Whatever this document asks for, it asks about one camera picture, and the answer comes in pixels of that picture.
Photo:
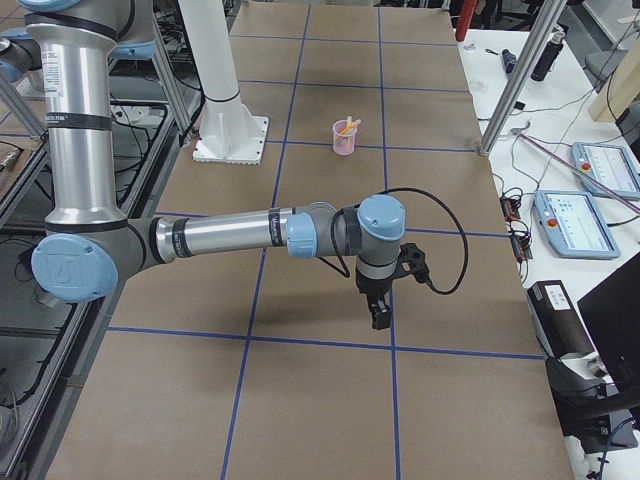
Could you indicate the blue teach pendant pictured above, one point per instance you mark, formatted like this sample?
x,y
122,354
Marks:
x,y
611,165
574,226

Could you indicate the red cylinder bottle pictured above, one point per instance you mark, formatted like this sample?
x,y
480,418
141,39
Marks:
x,y
464,19

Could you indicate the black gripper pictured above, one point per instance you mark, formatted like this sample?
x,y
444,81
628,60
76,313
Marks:
x,y
374,288

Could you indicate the near blue teach pendant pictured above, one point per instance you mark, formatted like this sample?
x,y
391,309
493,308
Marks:
x,y
574,226

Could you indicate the orange highlighter pen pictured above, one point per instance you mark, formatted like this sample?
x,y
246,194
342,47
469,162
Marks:
x,y
350,126

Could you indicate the black cardboard box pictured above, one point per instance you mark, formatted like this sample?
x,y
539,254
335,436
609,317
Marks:
x,y
556,320

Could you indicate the grey aluminium frame post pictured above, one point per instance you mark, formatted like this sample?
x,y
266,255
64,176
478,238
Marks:
x,y
533,47

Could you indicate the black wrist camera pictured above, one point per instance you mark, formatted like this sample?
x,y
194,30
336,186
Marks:
x,y
412,262

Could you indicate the black monitor on stand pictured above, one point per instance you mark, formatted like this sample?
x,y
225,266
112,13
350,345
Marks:
x,y
588,409

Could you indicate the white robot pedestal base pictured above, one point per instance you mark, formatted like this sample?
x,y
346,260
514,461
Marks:
x,y
228,132

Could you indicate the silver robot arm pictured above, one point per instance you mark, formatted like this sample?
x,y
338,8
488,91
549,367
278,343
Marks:
x,y
91,246

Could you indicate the black water bottle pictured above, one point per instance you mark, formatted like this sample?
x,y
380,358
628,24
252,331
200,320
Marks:
x,y
548,57

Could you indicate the far blue teach pendant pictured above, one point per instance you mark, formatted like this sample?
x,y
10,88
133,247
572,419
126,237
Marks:
x,y
611,165

